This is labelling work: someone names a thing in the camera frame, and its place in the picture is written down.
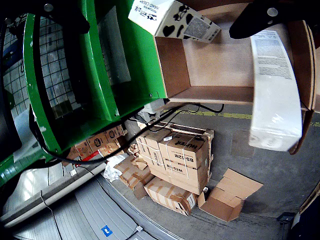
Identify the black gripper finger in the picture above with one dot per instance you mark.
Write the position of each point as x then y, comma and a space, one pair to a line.
252, 22
65, 15

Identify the tall white product box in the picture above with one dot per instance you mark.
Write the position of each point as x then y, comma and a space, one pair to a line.
275, 100

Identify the cow print carton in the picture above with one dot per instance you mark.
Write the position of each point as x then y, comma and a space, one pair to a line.
160, 17

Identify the open brown cardboard box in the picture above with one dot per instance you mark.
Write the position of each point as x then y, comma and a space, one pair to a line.
220, 65

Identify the red print cardboard boxes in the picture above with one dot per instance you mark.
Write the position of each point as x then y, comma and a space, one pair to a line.
97, 142

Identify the printed cardboard boxes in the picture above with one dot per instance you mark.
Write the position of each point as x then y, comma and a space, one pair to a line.
180, 155

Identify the empty open cardboard box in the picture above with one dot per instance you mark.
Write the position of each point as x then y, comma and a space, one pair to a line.
225, 200

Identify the green metal shelf unit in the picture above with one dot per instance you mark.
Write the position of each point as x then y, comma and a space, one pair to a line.
140, 75

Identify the white crumpled plastic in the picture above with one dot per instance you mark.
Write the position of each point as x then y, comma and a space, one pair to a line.
115, 167

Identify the small black floor device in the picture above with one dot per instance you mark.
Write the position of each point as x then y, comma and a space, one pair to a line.
285, 217

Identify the blue floor sticker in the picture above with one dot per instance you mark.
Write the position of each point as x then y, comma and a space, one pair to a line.
106, 230

